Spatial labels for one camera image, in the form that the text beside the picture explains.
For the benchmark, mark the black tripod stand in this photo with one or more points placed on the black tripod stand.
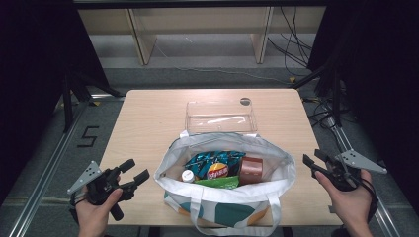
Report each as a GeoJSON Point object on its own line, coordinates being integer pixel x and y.
{"type": "Point", "coordinates": [79, 89]}
{"type": "Point", "coordinates": [329, 85]}

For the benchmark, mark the metal floor rail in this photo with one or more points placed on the metal floor rail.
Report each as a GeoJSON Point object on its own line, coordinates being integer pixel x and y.
{"type": "Point", "coordinates": [39, 184]}
{"type": "Point", "coordinates": [382, 210]}

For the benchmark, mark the white patterned tote bag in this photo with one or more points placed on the white patterned tote bag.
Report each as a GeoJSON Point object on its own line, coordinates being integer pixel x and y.
{"type": "Point", "coordinates": [227, 210]}

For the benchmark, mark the green snack packet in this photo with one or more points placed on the green snack packet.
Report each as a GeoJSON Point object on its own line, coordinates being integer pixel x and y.
{"type": "Point", "coordinates": [220, 182]}

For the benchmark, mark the small white-capped bottle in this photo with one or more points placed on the small white-capped bottle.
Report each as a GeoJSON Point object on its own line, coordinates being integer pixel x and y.
{"type": "Point", "coordinates": [187, 175]}

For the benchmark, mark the clear plastic container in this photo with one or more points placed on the clear plastic container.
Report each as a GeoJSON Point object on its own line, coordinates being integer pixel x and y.
{"type": "Point", "coordinates": [197, 113]}

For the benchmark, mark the blue potato chips bag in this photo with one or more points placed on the blue potato chips bag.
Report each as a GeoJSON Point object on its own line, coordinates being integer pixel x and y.
{"type": "Point", "coordinates": [204, 163]}

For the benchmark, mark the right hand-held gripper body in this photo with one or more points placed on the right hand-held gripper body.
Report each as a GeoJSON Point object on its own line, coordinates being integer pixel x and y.
{"type": "Point", "coordinates": [342, 174]}

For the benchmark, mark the grey floor tape strip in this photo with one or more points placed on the grey floor tape strip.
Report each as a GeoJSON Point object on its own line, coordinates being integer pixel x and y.
{"type": "Point", "coordinates": [52, 200]}

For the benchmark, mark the black curtain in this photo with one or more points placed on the black curtain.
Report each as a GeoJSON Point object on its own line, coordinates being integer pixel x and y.
{"type": "Point", "coordinates": [33, 65]}
{"type": "Point", "coordinates": [378, 65]}

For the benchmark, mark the brown carton box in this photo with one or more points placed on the brown carton box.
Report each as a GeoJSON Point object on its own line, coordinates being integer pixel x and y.
{"type": "Point", "coordinates": [250, 169]}

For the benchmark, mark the person's left hand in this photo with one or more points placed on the person's left hand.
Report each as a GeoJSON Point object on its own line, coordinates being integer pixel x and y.
{"type": "Point", "coordinates": [94, 220]}

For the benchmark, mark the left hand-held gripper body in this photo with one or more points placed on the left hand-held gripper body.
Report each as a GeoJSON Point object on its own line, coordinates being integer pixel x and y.
{"type": "Point", "coordinates": [99, 187]}

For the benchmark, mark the light wooden desk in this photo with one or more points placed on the light wooden desk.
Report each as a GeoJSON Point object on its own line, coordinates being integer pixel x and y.
{"type": "Point", "coordinates": [197, 19]}

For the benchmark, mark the person's right hand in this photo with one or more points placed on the person's right hand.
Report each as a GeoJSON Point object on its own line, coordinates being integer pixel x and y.
{"type": "Point", "coordinates": [352, 204]}

